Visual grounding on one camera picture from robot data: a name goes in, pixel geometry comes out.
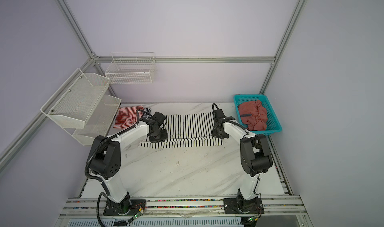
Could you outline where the black white striped tank top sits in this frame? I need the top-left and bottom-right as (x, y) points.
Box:
(139, 112), (223, 149)

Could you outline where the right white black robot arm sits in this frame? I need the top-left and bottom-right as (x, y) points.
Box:
(212, 103), (273, 213)

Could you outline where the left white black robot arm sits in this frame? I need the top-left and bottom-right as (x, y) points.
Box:
(84, 110), (168, 215)

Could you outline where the dusty red tank top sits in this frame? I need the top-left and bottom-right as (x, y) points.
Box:
(238, 100), (268, 131)

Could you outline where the blue white striped folded top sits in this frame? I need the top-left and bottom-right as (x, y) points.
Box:
(142, 107), (152, 118)

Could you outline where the red white striped folded top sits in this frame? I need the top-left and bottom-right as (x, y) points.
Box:
(113, 106), (144, 129)

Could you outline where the teal plastic basket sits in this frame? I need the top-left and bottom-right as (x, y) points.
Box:
(234, 94), (282, 136)

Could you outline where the lower white mesh shelf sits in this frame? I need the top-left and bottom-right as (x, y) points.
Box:
(67, 95), (121, 146)

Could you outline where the white wire wall basket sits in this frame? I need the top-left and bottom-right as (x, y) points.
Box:
(105, 52), (157, 84)

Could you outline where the right thin black cable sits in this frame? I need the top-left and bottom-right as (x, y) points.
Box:
(211, 103), (263, 204)

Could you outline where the aluminium enclosure frame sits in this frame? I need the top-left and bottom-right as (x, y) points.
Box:
(1, 0), (308, 175)

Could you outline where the left black corrugated cable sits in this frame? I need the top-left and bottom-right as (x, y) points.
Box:
(84, 108), (154, 227)

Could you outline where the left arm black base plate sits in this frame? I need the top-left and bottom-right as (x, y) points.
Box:
(103, 198), (147, 216)

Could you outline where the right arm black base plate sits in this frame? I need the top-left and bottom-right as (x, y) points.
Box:
(224, 197), (265, 215)

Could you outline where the aluminium mounting rail frame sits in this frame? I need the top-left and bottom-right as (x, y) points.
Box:
(53, 137), (314, 227)

